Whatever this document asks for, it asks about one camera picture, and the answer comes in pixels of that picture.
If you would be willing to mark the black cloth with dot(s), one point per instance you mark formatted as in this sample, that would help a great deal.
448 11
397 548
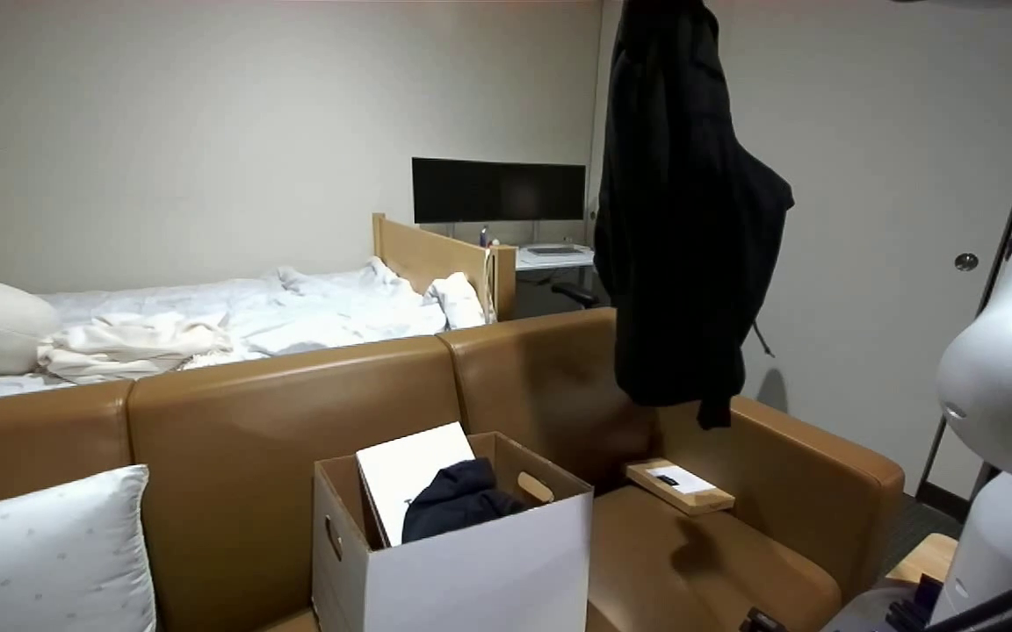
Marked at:
690 222

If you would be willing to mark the dark blue cloth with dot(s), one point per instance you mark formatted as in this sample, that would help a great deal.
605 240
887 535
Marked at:
459 496

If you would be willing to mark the white cardboard box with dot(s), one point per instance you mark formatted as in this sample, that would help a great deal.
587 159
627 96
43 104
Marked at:
515 573

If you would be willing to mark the tan leather sofa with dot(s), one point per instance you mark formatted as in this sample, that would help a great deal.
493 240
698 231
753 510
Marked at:
229 474

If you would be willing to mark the white desk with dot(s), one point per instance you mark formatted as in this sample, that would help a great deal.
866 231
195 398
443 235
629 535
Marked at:
553 259

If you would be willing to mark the right black monitor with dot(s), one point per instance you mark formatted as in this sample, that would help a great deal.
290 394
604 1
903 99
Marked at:
544 192

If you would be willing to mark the black monitor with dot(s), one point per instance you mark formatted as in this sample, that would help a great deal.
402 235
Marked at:
455 192
544 192

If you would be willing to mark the left black monitor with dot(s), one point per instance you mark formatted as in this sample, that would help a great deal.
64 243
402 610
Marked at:
455 192

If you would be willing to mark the crumpled cream blanket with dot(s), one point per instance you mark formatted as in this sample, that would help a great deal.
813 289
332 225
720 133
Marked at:
128 346

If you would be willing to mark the round door knob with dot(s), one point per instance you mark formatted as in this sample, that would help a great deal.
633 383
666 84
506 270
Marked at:
964 262

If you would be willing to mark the wooden side table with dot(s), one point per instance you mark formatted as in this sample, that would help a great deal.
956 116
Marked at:
924 558

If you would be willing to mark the white dotted pillow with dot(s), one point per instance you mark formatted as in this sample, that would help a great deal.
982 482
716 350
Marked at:
75 558

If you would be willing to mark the wooden frame bed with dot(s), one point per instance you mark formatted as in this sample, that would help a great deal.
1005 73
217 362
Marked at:
415 283

